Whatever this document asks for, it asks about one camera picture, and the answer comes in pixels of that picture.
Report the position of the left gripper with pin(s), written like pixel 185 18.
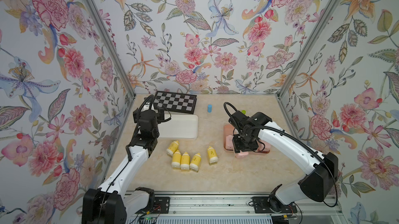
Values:
pixel 157 115

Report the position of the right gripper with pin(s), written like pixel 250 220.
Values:
pixel 237 147

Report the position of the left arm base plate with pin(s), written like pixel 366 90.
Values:
pixel 156 205

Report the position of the pink sharpener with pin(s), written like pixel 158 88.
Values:
pixel 266 148
pixel 241 155
pixel 228 143

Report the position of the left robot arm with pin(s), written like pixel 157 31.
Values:
pixel 109 204

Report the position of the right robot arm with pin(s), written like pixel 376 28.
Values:
pixel 320 170

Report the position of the yellow sharpener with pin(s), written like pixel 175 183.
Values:
pixel 212 155
pixel 176 160
pixel 196 162
pixel 173 147
pixel 185 162

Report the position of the black white checkerboard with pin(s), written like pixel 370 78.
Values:
pixel 175 102

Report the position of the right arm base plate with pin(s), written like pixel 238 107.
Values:
pixel 266 205

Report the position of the white storage tray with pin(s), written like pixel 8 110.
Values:
pixel 180 127

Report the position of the blue cylinder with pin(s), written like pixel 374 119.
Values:
pixel 209 108

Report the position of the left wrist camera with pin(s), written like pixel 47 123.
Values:
pixel 147 106

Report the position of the pink storage tray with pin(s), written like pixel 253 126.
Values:
pixel 228 129

